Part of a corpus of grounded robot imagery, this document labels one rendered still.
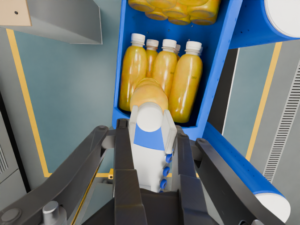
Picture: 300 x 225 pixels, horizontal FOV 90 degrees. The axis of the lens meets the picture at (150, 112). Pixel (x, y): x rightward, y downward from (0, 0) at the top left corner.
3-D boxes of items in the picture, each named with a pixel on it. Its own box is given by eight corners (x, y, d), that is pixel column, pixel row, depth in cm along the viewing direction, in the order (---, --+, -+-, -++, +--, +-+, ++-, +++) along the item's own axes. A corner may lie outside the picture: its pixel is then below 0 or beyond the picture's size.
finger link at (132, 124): (132, 149, 16) (125, 149, 16) (135, 123, 23) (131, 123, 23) (135, 124, 15) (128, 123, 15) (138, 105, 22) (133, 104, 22)
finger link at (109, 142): (124, 152, 14) (92, 148, 14) (129, 129, 19) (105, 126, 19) (126, 138, 14) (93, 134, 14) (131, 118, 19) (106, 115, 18)
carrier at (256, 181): (194, 115, 149) (180, 138, 157) (254, 183, 66) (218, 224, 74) (218, 126, 154) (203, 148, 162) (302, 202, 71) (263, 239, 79)
